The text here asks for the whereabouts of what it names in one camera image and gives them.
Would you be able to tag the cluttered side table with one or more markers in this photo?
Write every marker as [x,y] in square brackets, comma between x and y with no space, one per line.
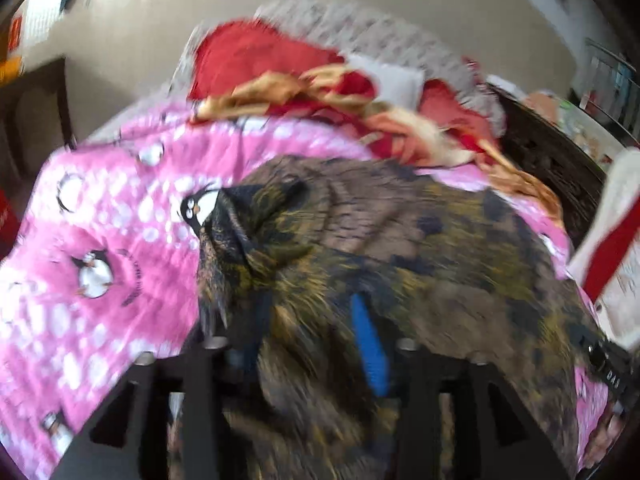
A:
[575,120]

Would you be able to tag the grey floral bedding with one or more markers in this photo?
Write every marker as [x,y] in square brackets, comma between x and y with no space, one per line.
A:
[380,35]

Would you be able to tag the brown yellow patterned garment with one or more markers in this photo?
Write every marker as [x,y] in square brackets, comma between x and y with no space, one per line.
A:
[400,220]

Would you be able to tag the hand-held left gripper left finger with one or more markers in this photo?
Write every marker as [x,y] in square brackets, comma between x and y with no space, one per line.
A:
[200,410]

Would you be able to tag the red gold quilt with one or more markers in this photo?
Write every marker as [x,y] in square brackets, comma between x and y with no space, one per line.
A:
[235,55]

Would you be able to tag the person's right forearm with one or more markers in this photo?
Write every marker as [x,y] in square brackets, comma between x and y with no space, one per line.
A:
[615,200]

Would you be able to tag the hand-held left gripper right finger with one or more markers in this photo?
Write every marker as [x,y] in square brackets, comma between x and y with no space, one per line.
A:
[371,350]

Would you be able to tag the pink penguin print blanket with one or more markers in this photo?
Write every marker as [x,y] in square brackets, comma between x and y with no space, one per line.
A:
[100,210]

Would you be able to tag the dark wooden door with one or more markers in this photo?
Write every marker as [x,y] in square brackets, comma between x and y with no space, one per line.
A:
[35,125]

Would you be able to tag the white pillow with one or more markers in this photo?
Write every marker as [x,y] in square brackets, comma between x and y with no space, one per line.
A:
[395,80]

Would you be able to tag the white orange wall calendar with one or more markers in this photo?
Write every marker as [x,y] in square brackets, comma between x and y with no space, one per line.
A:
[35,25]

